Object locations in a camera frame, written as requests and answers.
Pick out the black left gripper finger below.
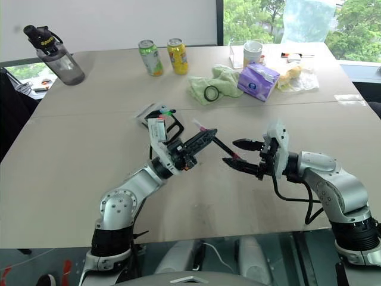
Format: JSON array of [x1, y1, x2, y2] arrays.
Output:
[[184, 128, 219, 152], [186, 137, 214, 161]]

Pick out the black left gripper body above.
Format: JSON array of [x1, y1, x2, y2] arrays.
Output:
[[165, 139, 199, 174]]

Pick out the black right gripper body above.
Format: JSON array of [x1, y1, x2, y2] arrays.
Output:
[[256, 134, 280, 181]]

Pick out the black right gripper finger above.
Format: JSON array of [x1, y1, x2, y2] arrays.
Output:
[[232, 138, 265, 153], [222, 157, 262, 177]]

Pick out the red and black pen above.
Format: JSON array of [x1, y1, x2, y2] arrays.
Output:
[[279, 51, 316, 58]]

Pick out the clear plastic package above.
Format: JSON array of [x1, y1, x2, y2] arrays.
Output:
[[135, 102, 168, 128]]

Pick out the light green towel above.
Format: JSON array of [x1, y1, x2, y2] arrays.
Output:
[[186, 64, 245, 106]]

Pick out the purple tissue pack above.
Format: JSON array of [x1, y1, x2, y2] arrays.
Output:
[[236, 61, 281, 103]]

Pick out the yellow drink can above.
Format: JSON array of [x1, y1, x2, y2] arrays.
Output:
[[166, 38, 191, 76]]

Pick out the plastic bag with bread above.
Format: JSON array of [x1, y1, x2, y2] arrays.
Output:
[[274, 63, 320, 93]]

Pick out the clear acrylic box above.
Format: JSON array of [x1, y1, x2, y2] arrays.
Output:
[[228, 39, 266, 70]]

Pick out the white paper cup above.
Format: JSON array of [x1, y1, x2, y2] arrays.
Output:
[[242, 41, 264, 69]]

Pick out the grey rounded robot leg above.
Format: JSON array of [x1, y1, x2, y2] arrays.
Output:
[[237, 236, 273, 282], [154, 238, 204, 278]]

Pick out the green drink can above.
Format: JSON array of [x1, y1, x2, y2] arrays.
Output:
[[138, 39, 165, 77]]

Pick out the grey robot torso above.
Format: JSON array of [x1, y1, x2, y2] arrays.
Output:
[[111, 270, 270, 286]]

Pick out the bluish plastic sheet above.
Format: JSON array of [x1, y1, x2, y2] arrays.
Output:
[[280, 0, 338, 45]]

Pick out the grey sports water bottle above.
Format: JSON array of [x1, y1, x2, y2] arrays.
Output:
[[23, 24, 86, 86]]

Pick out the black shoe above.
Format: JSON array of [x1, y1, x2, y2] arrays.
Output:
[[38, 273, 58, 286]]

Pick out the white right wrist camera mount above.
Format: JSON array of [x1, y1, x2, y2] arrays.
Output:
[[263, 120, 291, 180]]

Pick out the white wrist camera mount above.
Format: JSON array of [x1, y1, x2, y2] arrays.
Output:
[[146, 117, 183, 176], [263, 120, 291, 180]]

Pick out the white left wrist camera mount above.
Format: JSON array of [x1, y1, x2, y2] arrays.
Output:
[[146, 117, 183, 176]]

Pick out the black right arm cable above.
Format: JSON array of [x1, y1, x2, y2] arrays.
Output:
[[271, 172, 324, 226]]

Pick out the black tape ring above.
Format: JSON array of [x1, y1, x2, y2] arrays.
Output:
[[203, 85, 221, 103]]

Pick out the black wire pen holder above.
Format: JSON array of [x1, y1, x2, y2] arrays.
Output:
[[142, 109, 185, 141]]

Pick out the white cable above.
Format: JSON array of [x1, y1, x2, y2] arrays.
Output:
[[201, 242, 236, 274]]

